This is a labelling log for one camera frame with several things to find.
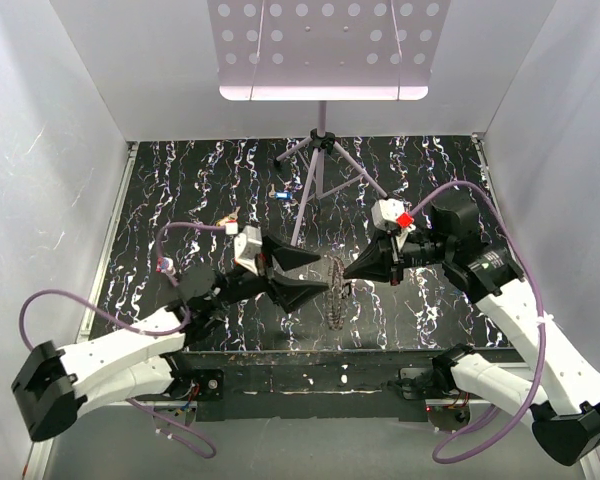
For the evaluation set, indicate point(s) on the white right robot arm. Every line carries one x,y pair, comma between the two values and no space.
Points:
561,404

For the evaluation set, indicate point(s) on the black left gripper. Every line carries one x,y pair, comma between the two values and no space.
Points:
289,293

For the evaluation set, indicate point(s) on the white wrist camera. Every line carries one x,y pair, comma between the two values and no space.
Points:
247,245
391,217

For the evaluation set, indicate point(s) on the key with yellow tag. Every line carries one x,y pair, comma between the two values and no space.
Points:
232,217

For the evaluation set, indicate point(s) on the key with blue tag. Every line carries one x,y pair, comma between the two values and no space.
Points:
279,195

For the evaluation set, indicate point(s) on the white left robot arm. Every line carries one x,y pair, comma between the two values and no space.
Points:
58,385

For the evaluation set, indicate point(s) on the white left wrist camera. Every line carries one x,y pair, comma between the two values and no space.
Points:
247,245

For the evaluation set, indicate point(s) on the white perforated music stand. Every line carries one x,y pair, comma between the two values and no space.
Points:
326,51

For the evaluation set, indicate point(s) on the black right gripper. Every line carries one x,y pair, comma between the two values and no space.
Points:
375,263

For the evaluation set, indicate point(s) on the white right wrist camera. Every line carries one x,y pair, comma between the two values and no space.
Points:
391,217

